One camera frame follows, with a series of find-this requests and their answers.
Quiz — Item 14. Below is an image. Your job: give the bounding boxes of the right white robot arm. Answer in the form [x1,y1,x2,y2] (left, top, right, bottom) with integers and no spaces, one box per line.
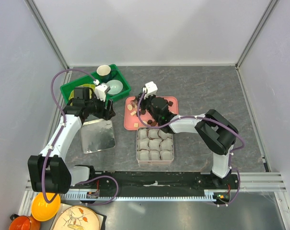
[132,94,240,189]

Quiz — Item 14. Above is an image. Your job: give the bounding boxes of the pale green bowl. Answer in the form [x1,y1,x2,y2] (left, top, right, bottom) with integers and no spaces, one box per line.
[106,80,123,95]

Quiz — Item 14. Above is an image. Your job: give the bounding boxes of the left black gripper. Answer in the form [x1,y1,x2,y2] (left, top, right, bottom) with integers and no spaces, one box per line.
[85,92,116,121]

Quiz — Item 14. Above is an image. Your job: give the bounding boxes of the pink chocolate tin box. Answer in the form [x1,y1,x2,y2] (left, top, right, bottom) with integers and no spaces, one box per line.
[136,127,174,165]

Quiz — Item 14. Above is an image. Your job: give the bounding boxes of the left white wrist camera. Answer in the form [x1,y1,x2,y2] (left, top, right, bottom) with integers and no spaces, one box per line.
[94,83,110,102]

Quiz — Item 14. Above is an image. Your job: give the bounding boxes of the green plastic crate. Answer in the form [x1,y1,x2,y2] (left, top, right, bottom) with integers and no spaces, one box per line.
[60,64,131,103]

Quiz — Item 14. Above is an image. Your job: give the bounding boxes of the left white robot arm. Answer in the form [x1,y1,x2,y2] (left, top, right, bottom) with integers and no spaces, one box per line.
[28,84,116,194]

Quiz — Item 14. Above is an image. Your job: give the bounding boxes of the metal tongs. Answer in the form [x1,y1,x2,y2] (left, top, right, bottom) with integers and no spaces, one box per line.
[130,99,138,110]

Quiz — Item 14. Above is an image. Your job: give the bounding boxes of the yellow bowl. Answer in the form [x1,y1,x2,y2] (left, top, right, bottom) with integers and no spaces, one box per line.
[31,193,61,222]

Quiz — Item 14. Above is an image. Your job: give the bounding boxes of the dark teal mug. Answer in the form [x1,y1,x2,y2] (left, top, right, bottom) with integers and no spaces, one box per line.
[96,65,118,83]

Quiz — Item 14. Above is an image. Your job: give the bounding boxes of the silver tin lid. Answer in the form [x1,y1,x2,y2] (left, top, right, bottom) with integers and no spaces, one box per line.
[80,119,116,154]

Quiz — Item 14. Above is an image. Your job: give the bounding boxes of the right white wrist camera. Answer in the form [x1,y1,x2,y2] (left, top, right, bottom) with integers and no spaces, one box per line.
[143,81,158,99]

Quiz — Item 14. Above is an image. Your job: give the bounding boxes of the orange mug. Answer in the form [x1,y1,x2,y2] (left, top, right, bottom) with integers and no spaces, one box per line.
[9,214,41,230]

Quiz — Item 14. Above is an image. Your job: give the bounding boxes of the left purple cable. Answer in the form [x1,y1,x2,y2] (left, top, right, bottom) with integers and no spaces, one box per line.
[42,68,100,204]

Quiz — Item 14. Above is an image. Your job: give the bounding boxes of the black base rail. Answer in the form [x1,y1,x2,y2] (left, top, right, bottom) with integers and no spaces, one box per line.
[73,171,239,192]

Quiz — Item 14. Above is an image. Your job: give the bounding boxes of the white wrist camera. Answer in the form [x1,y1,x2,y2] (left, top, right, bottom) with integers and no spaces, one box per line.
[94,83,110,102]
[143,81,158,99]

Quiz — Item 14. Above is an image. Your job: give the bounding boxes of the pink plastic tray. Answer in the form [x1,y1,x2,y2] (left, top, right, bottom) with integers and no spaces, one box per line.
[124,96,179,131]

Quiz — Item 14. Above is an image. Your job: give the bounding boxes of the decorated round plate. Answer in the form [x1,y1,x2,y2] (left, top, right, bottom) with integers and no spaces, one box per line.
[52,206,100,230]

